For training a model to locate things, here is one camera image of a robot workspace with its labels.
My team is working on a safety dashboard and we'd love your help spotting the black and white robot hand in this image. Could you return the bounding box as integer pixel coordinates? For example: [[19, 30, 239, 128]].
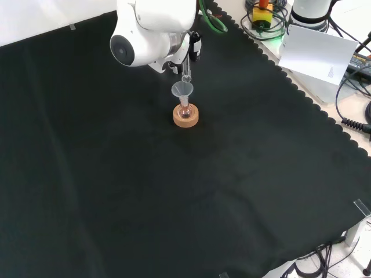
[[148, 30, 203, 75]]

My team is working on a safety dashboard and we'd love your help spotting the clear graduated cylinder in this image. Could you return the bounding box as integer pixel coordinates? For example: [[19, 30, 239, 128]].
[[181, 56, 192, 83]]

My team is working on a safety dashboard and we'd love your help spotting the round-bottom glass flask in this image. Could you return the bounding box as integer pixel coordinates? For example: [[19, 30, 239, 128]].
[[178, 97, 194, 119]]

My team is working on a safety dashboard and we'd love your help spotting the clear plastic funnel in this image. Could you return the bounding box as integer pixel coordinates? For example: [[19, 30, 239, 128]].
[[170, 81, 194, 101]]

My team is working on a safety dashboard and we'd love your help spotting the yellow stop button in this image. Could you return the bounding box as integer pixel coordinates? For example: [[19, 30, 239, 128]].
[[250, 0, 274, 31]]

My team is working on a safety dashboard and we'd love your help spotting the pale board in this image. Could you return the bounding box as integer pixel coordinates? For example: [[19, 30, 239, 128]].
[[278, 24, 359, 87]]

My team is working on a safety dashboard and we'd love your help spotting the pale grey box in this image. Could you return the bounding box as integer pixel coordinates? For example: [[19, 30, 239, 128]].
[[285, 68, 344, 105]]

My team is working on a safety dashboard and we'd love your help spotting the black cloth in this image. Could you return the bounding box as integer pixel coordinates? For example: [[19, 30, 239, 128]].
[[0, 0, 371, 278]]

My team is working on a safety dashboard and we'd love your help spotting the black power adapter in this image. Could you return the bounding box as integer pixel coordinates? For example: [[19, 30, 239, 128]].
[[347, 53, 371, 76]]

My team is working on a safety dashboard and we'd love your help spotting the black tripod leg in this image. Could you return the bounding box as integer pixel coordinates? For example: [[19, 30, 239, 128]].
[[355, 27, 371, 54]]

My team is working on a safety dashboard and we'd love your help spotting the cork ring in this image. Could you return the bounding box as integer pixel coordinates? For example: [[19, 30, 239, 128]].
[[173, 103, 200, 128]]

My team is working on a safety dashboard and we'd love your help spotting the coiled black cable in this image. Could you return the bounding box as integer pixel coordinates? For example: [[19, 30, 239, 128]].
[[335, 69, 371, 136]]

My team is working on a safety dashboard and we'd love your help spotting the white metal bracket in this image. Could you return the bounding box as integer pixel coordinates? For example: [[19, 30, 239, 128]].
[[344, 215, 371, 248]]

